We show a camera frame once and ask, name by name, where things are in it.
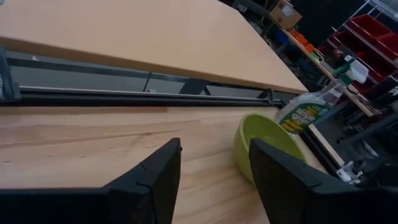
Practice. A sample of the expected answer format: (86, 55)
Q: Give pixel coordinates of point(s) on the white frame bracket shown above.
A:
(348, 172)

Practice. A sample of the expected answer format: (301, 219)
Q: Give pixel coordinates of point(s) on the long wooden shelf board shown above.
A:
(326, 73)

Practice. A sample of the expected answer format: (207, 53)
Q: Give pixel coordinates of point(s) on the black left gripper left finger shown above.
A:
(146, 193)

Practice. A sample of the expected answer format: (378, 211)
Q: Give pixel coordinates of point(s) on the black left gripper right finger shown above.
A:
(289, 189)

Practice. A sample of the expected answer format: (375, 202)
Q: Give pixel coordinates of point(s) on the small orange container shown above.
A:
(309, 47)

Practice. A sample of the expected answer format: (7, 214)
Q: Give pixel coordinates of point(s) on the cardboard box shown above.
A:
(284, 14)

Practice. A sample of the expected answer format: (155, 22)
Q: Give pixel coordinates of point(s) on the clear spray cleaner bottle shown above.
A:
(306, 112)

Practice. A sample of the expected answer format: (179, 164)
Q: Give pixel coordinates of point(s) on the green bowl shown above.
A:
(264, 130)

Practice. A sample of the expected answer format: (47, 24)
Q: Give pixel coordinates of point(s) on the black aluminium table frame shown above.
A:
(124, 99)

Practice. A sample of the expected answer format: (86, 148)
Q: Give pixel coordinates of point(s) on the light wood side table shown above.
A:
(140, 34)

